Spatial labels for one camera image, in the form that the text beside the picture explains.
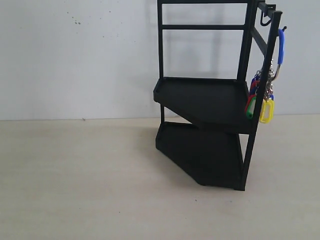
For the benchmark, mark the colourful key tag bunch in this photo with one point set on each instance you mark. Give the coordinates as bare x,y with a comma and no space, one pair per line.
268,103

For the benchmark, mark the black metal corner rack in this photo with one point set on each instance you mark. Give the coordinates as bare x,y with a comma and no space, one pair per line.
214,144

